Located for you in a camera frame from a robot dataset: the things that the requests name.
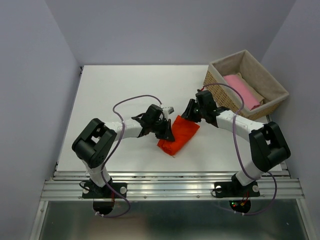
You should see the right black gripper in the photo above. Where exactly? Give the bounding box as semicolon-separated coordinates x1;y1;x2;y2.
179;98;206;123

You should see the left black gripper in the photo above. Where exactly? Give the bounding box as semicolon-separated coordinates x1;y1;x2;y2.
150;118;174;141

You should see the orange t shirt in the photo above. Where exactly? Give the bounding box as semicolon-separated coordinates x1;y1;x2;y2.
157;115;200;156

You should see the wicker basket with liner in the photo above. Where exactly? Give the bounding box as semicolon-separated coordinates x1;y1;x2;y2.
203;50;289;120

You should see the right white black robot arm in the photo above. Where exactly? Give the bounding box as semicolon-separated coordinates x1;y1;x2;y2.
181;90;291;195

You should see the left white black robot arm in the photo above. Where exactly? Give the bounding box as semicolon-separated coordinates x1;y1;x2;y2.
71;104;175;197

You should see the pink rolled t shirt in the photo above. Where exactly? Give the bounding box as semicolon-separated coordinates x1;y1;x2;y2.
223;74;260;110

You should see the beige rolled t shirt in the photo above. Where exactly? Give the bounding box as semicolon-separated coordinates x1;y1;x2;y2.
236;72;265;105

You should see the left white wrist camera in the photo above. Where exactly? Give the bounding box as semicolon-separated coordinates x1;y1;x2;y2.
160;104;175;118

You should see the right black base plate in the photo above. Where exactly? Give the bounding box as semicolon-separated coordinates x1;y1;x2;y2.
211;181;260;199

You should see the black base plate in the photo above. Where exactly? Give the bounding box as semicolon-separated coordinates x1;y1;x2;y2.
79;180;128;199
211;181;260;199

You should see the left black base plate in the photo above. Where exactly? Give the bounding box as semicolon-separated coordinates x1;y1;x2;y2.
79;180;128;199

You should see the aluminium mounting rail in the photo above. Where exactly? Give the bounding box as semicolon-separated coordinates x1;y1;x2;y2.
40;170;305;202

